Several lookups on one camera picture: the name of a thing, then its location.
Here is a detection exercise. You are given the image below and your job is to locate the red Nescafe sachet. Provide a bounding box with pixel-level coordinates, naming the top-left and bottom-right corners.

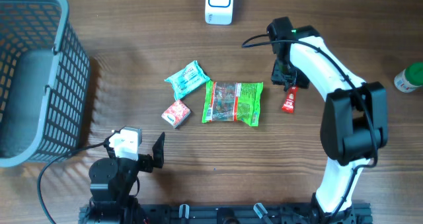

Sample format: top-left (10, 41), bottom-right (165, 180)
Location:
top-left (282, 87), bottom-right (298, 114)

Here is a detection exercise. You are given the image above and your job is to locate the red white small packet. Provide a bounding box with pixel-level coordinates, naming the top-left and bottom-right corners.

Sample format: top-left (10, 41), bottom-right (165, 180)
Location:
top-left (161, 100), bottom-right (191, 128)

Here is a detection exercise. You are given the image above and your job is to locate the green snack bag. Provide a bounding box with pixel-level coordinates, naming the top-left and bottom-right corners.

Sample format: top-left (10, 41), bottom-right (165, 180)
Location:
top-left (202, 81), bottom-right (264, 127)

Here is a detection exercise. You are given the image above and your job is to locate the mint green wipes pack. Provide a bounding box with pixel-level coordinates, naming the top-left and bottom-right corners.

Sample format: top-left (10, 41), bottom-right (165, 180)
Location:
top-left (164, 60), bottom-right (210, 100)

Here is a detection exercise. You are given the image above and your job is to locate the green lid white jar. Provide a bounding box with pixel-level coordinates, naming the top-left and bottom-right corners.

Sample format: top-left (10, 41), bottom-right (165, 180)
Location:
top-left (394, 62), bottom-right (423, 93)

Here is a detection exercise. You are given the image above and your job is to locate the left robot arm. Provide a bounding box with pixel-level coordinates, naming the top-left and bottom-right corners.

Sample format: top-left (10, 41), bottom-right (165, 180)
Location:
top-left (79, 133), bottom-right (165, 223)

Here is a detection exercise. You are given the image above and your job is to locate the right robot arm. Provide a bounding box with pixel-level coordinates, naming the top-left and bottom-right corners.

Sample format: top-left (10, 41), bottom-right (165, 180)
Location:
top-left (267, 17), bottom-right (388, 223)

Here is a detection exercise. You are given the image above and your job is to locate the white barcode scanner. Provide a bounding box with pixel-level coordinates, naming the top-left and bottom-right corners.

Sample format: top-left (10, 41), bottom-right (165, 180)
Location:
top-left (204, 0), bottom-right (234, 25)

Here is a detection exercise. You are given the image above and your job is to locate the grey plastic mesh basket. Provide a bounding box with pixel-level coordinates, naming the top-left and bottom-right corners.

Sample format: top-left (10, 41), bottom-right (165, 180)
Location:
top-left (1, 0), bottom-right (91, 168)

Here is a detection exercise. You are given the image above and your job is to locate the right camera black cable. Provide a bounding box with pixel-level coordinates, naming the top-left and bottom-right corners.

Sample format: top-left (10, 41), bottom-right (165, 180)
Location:
top-left (241, 34), bottom-right (379, 218)

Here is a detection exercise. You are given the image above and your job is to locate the camera black cable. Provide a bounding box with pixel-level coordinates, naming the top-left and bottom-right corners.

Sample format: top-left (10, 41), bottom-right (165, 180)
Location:
top-left (241, 34), bottom-right (379, 218)
top-left (36, 141), bottom-right (110, 224)

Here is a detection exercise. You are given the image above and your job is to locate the left camera black cable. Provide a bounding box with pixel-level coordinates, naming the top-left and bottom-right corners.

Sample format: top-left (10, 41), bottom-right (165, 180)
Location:
top-left (36, 141), bottom-right (110, 224)

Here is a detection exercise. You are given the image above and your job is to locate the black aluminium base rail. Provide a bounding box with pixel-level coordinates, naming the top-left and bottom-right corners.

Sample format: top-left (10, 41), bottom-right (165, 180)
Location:
top-left (78, 203), bottom-right (373, 224)

